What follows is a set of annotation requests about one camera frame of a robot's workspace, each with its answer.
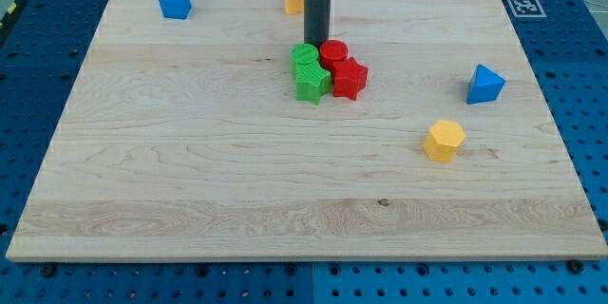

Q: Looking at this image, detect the light wooden board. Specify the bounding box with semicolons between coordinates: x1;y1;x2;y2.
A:
7;0;607;262

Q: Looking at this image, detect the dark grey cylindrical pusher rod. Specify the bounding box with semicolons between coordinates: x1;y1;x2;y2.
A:
304;0;332;48

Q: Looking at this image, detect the green star block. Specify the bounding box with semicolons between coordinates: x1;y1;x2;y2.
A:
295;62;332;105

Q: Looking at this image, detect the yellow hexagon block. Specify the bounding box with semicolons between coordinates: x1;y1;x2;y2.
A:
423;120;466;162

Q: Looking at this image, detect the white fiducial marker tag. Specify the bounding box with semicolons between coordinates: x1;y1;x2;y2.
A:
506;0;546;18

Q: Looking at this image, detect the blue triangular pyramid block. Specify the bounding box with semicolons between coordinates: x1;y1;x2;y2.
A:
466;65;506;105

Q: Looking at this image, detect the blue cube block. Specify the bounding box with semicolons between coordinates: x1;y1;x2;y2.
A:
159;0;192;20

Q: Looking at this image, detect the red cylinder block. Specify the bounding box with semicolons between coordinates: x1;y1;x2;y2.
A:
319;39;349;71

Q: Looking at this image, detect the green cylinder block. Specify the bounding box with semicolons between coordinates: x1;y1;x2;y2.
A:
290;44;318;79

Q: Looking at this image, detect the red star block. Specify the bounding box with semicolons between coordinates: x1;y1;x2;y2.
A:
332;57;369;101

